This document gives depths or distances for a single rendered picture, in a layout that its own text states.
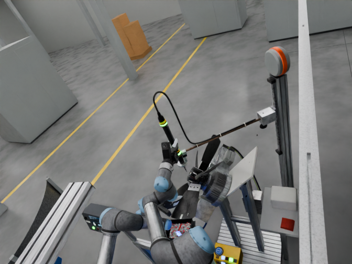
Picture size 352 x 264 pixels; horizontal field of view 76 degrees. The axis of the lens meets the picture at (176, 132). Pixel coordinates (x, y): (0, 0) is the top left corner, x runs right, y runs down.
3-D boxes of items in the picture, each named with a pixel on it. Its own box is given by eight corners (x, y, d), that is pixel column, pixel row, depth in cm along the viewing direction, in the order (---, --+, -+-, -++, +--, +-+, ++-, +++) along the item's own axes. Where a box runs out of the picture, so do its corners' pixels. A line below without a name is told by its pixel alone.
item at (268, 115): (272, 115, 151) (271, 105, 146) (278, 120, 145) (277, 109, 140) (257, 121, 151) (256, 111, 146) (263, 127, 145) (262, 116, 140)
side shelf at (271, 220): (298, 192, 174) (297, 190, 173) (298, 238, 151) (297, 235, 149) (264, 189, 186) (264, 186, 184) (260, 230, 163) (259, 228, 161)
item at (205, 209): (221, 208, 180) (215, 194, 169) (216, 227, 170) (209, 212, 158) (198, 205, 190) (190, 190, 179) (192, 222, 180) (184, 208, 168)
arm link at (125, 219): (132, 212, 128) (174, 217, 168) (118, 209, 134) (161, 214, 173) (128, 234, 125) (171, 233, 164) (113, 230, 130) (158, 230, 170)
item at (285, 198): (297, 192, 171) (296, 183, 165) (297, 211, 161) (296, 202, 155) (273, 190, 180) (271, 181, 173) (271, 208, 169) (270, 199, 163)
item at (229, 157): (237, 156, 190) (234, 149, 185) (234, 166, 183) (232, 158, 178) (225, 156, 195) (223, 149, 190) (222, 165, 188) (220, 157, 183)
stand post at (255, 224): (265, 246, 230) (248, 174, 164) (264, 255, 224) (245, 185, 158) (260, 245, 232) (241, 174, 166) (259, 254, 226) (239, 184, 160)
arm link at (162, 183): (156, 194, 121) (150, 184, 116) (161, 177, 129) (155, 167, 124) (169, 193, 118) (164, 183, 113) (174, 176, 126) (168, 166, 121)
